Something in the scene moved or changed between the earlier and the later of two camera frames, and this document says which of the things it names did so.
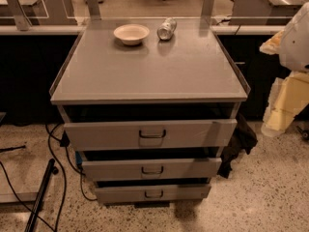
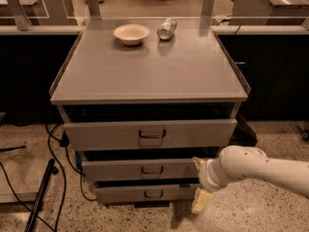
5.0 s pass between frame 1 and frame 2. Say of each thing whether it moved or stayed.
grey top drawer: stayed
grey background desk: stayed
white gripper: moved
